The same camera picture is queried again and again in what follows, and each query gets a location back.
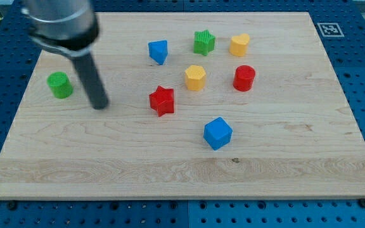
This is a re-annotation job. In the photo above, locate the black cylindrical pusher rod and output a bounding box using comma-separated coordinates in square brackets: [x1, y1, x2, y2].
[71, 53, 109, 110]

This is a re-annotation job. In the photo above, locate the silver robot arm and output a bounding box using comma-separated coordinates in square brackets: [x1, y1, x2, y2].
[22, 0, 109, 110]

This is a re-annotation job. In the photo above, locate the red star block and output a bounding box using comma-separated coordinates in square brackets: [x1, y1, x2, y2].
[149, 85, 174, 117]

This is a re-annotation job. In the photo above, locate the green star block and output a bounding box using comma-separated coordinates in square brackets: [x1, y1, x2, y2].
[193, 30, 215, 56]

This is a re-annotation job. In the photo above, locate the green cylinder block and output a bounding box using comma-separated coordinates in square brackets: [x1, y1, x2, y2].
[46, 72, 73, 99]

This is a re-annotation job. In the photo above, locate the blue triangle block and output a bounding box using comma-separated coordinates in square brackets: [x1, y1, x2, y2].
[148, 40, 168, 65]

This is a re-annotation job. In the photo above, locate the yellow hexagon block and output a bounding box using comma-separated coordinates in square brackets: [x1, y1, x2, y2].
[184, 65, 207, 91]

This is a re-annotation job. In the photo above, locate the wooden board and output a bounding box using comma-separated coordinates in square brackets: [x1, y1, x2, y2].
[0, 12, 365, 201]

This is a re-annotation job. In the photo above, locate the blue cube block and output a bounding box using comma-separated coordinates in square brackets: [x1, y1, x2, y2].
[203, 117, 233, 150]

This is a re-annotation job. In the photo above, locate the red cylinder block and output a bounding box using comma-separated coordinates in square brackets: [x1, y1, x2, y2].
[233, 65, 256, 92]

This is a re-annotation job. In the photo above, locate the yellow heart block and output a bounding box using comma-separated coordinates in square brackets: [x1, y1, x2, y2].
[229, 34, 250, 57]

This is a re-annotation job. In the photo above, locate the white fiducial marker tag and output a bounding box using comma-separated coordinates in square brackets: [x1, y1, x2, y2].
[317, 22, 344, 37]

